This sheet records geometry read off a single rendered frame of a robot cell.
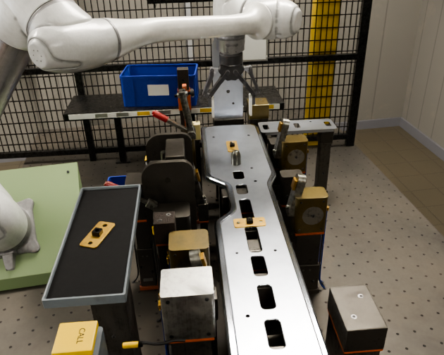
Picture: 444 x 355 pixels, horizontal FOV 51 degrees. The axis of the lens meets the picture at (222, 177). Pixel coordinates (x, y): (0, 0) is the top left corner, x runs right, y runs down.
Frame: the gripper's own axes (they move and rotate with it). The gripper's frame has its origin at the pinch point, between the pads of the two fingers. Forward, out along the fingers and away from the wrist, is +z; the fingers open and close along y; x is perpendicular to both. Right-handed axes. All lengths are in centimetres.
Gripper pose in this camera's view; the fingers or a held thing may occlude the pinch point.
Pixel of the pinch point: (231, 111)
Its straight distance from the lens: 159.2
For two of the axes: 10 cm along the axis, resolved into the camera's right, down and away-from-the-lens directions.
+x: -0.8, -5.0, 8.6
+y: 10.0, -0.6, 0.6
